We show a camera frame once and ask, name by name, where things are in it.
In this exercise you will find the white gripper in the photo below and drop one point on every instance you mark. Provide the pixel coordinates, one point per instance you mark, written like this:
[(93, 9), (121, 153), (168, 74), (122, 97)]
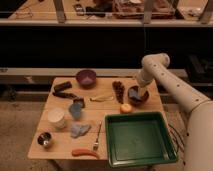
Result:
[(142, 91)]

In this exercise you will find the yellow banana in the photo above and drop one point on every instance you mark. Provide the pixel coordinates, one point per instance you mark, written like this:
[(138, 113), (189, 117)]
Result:
[(101, 98)]

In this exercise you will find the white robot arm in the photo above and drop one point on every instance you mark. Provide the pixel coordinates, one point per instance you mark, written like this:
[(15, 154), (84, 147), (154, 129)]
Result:
[(198, 155)]

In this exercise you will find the dark red bowl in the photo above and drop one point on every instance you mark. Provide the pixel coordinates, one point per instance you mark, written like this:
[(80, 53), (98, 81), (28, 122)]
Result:
[(135, 102)]

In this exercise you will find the blue item in bowl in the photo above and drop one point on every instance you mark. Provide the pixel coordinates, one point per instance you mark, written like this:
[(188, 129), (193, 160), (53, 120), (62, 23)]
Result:
[(134, 94)]

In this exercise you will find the purple bowl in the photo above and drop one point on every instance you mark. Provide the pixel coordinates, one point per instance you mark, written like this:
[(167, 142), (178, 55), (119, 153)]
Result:
[(86, 78)]

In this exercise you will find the orange fruit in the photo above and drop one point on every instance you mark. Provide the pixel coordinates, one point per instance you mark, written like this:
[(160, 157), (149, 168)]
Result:
[(126, 108)]

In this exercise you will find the green plastic tray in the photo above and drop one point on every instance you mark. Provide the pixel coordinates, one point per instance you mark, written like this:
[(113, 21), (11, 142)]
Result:
[(138, 139)]

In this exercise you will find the small dark box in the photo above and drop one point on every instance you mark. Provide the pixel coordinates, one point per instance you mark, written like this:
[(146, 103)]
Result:
[(80, 101)]

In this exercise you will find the blue toy piece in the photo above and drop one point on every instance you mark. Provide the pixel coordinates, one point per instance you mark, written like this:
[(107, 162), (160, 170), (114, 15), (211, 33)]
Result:
[(75, 110)]

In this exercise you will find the silver fork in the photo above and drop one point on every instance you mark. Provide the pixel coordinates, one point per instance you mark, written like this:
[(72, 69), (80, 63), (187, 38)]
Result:
[(96, 143)]

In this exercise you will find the light blue cloth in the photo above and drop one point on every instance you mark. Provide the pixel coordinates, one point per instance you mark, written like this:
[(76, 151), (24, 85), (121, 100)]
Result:
[(79, 130)]

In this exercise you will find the wooden table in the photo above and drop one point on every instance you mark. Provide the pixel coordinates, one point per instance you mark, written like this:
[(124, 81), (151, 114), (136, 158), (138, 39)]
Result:
[(92, 114)]

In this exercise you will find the dark brown block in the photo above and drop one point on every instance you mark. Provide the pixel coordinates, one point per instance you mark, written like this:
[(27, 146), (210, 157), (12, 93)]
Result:
[(62, 86)]

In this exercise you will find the dark brown eggplant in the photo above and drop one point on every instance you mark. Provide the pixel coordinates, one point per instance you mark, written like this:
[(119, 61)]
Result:
[(64, 95)]

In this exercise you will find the orange carrot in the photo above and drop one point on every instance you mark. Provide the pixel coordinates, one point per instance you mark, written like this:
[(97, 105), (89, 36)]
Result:
[(86, 152)]

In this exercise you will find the white paper cup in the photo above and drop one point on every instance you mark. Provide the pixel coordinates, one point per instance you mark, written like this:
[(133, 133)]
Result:
[(56, 117)]

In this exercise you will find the small metal cup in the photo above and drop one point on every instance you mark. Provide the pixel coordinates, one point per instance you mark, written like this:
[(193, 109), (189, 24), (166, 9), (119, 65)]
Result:
[(45, 139)]

